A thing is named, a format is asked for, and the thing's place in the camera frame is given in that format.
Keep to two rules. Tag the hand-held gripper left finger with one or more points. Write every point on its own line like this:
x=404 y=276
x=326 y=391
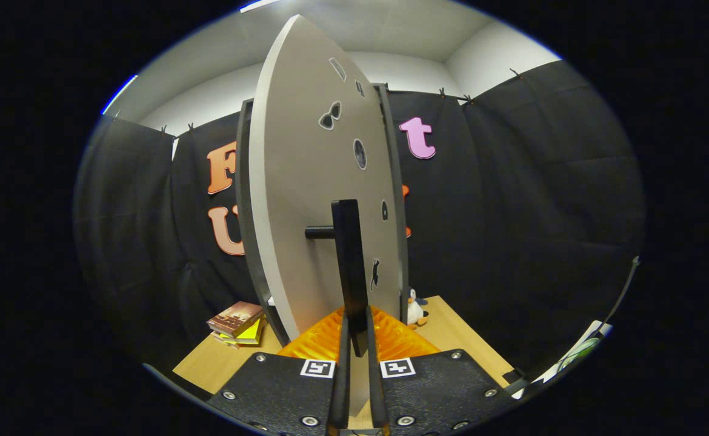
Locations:
x=269 y=387

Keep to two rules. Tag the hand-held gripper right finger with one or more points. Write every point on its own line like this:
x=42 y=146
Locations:
x=439 y=387

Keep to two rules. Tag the grey shoe cabinet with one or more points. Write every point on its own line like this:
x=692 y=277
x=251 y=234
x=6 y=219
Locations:
x=243 y=194

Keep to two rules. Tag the yellow cover book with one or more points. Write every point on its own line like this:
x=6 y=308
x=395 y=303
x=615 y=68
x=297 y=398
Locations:
x=249 y=332

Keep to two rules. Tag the small black flat object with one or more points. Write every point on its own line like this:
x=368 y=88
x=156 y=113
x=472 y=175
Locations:
x=515 y=380

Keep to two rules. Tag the brown cover book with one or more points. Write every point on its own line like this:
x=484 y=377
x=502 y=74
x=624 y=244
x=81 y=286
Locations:
x=236 y=316

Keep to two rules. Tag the penguin plush toy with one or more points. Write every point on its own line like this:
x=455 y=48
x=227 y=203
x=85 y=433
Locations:
x=414 y=310

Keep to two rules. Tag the white papers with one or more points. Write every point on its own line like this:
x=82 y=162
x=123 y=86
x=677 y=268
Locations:
x=579 y=346

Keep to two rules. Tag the black backdrop cloth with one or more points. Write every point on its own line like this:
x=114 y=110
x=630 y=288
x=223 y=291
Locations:
x=512 y=212

